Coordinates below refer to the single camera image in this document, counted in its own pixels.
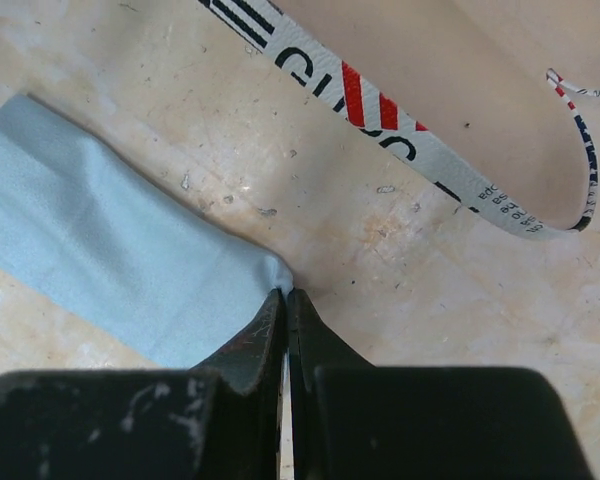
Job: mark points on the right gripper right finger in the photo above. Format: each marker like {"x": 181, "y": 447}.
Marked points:
{"x": 311, "y": 344}

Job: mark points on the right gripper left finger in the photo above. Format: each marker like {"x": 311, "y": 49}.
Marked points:
{"x": 242, "y": 413}

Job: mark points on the newspaper print glasses case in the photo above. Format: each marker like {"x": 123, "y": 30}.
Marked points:
{"x": 428, "y": 84}

